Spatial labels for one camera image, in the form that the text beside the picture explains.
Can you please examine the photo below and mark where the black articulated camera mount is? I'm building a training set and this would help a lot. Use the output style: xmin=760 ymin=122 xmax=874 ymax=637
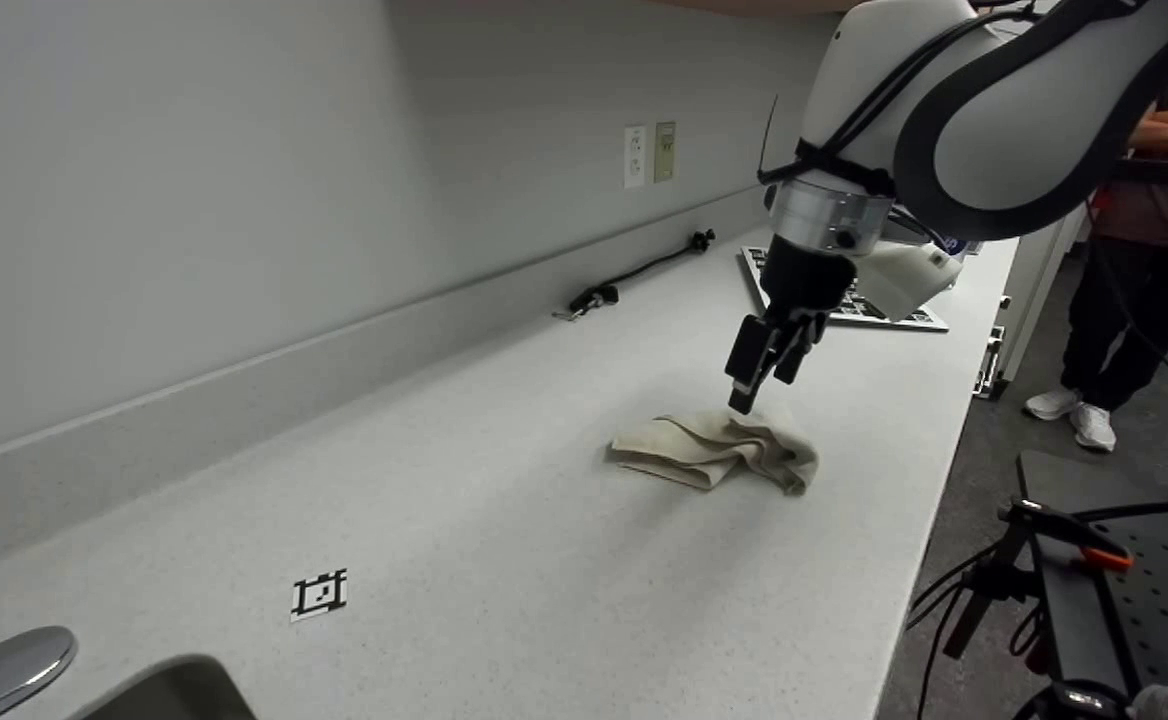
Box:
xmin=905 ymin=491 xmax=1168 ymax=720

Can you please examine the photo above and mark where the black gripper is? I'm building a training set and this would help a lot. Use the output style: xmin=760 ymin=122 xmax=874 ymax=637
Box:
xmin=720 ymin=234 xmax=865 ymax=419

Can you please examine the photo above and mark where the red clamp handle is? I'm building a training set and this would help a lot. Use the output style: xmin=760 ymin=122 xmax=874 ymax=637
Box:
xmin=1077 ymin=541 xmax=1143 ymax=579

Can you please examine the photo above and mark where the small black-white marker tag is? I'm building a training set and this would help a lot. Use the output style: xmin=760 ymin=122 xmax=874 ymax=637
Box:
xmin=287 ymin=564 xmax=353 ymax=619

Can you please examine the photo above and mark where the white wall outlet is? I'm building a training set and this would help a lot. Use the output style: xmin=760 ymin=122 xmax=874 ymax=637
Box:
xmin=620 ymin=125 xmax=652 ymax=193

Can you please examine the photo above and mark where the yellowish wall plate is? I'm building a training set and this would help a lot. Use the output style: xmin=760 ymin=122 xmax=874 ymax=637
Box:
xmin=649 ymin=118 xmax=681 ymax=189

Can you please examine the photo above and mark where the person in pink shirt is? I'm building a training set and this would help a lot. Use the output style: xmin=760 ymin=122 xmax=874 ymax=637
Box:
xmin=1020 ymin=52 xmax=1168 ymax=457

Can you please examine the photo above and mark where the black rod tool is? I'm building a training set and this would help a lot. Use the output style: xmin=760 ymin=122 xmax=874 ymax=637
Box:
xmin=565 ymin=230 xmax=720 ymax=321

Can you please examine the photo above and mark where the beige cloth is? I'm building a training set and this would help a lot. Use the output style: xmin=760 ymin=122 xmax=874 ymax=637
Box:
xmin=603 ymin=409 xmax=826 ymax=500

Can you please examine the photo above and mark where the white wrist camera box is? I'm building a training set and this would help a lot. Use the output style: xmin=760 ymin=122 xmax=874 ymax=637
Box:
xmin=856 ymin=234 xmax=969 ymax=324

